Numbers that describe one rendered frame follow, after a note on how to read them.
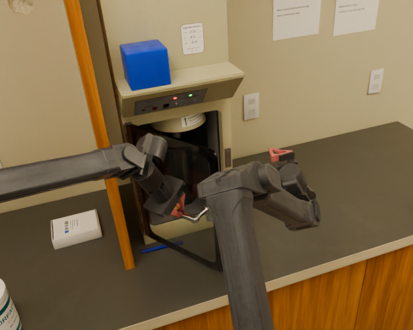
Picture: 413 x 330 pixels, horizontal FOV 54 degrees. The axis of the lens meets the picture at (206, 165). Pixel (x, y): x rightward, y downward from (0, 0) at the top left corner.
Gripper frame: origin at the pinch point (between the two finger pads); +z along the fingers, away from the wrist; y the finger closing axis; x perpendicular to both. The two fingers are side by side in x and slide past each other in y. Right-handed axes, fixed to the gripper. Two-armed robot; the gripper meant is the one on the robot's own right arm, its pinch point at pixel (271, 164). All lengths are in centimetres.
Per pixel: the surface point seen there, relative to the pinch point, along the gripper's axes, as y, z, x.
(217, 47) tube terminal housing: 33.6, 12.3, 10.7
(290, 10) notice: 30, 54, -36
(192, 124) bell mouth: 11.4, 13.9, 19.3
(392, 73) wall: -5, 53, -91
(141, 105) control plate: 24.7, 5.0, 34.9
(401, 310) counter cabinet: -70, -18, -48
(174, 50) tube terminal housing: 34.8, 12.6, 22.6
